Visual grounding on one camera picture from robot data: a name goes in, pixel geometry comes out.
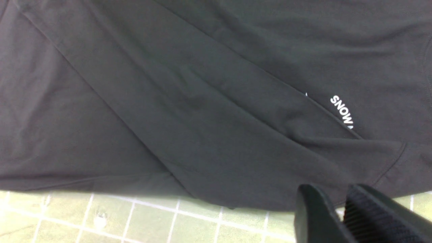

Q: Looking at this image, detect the dark gray long-sleeve top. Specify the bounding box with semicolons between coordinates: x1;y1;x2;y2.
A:
0;0;431;211

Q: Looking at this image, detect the green grid-pattern table mat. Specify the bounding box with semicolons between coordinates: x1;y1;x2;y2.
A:
0;191;432;243

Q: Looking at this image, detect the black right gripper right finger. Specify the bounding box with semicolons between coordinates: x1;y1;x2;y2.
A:
344;184;432;243

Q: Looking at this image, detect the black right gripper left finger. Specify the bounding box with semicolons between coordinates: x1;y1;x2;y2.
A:
294;184;355;243

